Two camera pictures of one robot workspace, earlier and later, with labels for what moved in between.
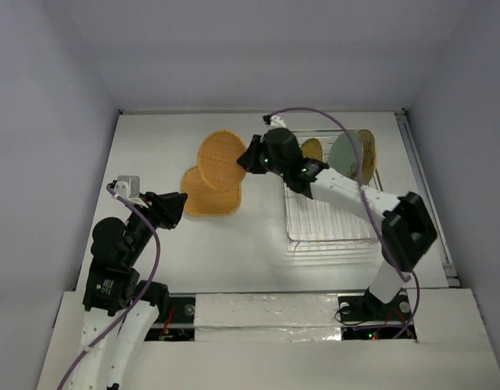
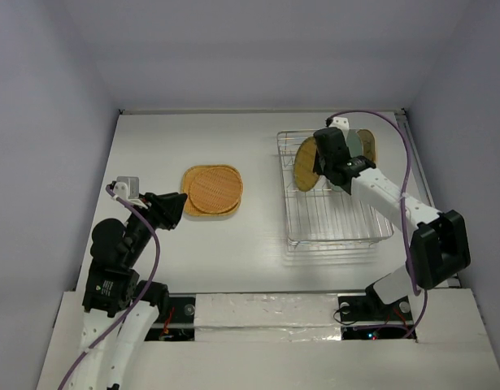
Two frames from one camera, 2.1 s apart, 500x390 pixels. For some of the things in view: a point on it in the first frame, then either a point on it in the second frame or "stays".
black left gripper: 167,208 stays
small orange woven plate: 219,152 to 215,189
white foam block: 267,318 stays
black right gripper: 258,153 to 328,161
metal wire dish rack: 316,226 stays
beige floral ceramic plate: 369,160 stays
